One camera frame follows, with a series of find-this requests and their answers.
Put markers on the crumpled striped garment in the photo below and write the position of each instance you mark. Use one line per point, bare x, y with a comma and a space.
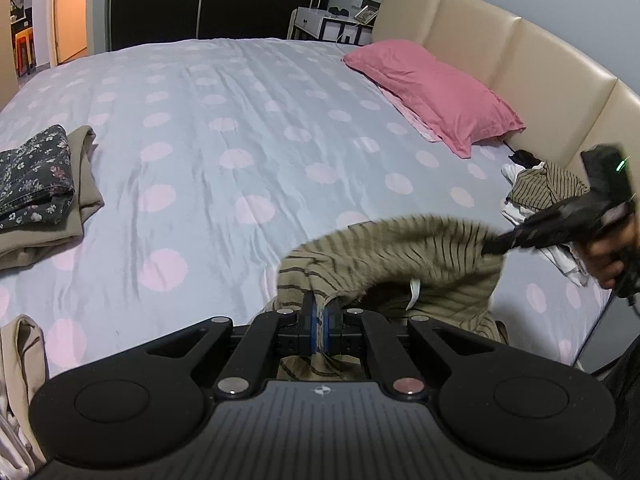
545, 187

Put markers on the beige door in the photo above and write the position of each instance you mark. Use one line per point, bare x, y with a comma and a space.
6, 60

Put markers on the pale beige cloth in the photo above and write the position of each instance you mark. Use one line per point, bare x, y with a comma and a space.
20, 360

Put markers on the white garment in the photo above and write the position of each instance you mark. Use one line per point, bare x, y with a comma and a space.
565, 260

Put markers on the person's right hand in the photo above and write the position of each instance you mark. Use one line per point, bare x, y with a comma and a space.
607, 260

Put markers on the olive striped shirt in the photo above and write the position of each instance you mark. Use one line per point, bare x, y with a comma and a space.
400, 250

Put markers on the picture frame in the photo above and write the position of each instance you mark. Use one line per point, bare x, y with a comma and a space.
366, 14

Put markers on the beige folded garment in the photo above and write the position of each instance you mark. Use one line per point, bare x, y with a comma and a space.
82, 185

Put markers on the red stool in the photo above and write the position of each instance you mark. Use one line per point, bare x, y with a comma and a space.
22, 52

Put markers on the dark floral folded garment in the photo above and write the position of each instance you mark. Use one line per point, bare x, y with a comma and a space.
35, 170

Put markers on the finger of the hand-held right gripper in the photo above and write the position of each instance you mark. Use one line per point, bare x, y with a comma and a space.
500, 245

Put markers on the white nightstand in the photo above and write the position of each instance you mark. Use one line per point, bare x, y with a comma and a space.
312, 22

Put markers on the light pink pillow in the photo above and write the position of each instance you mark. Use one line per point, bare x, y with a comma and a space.
410, 112

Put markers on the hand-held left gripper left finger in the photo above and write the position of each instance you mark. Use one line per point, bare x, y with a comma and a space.
314, 327

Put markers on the beige upholstered headboard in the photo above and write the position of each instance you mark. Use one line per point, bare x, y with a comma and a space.
540, 60

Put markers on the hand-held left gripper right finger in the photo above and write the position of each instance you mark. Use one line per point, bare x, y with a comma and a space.
327, 327

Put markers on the black wardrobe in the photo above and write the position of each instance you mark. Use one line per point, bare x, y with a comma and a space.
150, 0

